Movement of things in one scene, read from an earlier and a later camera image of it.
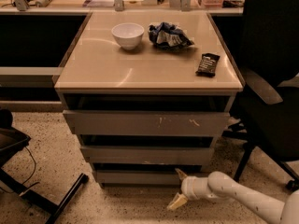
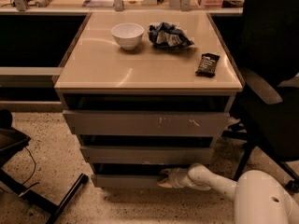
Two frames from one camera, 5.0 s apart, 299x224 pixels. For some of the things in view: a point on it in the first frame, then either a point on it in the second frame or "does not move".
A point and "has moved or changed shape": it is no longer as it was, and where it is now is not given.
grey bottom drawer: (138, 176) has moved or changed shape
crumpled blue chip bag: (167, 35) does not move
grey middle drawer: (146, 155) does not move
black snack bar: (207, 65) does not move
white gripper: (188, 187) to (175, 176)
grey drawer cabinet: (147, 93) does not move
